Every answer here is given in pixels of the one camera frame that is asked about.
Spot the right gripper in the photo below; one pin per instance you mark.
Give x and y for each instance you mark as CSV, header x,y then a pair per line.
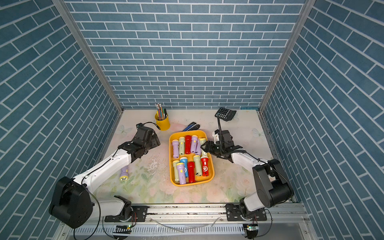
x,y
210,147

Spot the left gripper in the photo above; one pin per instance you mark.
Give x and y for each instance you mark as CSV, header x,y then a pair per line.
x,y
155,140

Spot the red flashlight white rim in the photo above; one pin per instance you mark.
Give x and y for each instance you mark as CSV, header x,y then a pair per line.
x,y
205,168

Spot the purple flashlight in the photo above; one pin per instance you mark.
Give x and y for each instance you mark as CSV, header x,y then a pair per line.
x,y
124,175
198,148
175,144
194,143
182,177

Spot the green flashlight yellow button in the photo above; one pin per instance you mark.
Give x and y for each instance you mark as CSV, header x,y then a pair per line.
x,y
182,146

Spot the small red flashlight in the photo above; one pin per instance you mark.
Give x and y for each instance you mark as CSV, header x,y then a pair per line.
x,y
191,172

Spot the yellow plastic tray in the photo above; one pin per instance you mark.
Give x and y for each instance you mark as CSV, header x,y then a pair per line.
x,y
199,180

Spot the blue white flashlight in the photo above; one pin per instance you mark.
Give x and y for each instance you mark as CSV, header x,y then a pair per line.
x,y
184,160

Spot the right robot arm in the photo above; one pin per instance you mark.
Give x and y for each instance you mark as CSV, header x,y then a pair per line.
x,y
271,181

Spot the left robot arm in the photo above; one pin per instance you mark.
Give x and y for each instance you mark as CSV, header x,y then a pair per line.
x,y
74,202

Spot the yellow pen cup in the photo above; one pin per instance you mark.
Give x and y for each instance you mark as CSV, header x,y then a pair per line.
x,y
164,125

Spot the pens in cup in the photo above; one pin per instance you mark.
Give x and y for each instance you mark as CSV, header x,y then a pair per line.
x,y
161,112

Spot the black calculator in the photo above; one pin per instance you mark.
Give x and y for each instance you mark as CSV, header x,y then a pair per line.
x,y
225,114

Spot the blue black stapler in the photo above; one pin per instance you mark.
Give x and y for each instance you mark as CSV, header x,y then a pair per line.
x,y
192,127

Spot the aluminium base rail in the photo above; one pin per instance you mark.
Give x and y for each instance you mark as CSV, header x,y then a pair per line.
x,y
287,221

